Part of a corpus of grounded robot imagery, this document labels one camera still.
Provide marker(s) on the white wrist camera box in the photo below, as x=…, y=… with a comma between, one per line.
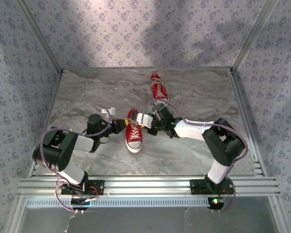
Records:
x=111, y=111
x=145, y=120

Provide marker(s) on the red canvas sneaker white laces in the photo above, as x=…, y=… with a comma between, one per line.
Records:
x=158, y=91
x=134, y=146

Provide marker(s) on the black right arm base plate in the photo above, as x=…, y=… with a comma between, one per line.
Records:
x=196, y=187

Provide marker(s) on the aluminium frame post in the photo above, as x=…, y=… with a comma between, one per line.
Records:
x=43, y=36
x=252, y=36

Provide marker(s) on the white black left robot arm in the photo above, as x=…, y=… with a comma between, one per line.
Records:
x=85, y=143

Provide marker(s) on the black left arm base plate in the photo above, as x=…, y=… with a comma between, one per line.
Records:
x=99, y=187

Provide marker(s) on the aluminium side rail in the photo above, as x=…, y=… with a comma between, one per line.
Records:
x=242, y=102
x=52, y=104

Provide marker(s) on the grey sheet metal panel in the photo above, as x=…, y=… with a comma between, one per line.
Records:
x=148, y=221

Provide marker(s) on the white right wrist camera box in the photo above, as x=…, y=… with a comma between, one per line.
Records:
x=145, y=120

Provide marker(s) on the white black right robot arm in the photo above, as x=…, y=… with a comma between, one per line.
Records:
x=194, y=131

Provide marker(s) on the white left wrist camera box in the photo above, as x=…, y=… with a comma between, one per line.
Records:
x=111, y=111

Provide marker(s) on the aluminium mounting rail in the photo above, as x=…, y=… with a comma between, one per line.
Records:
x=148, y=187

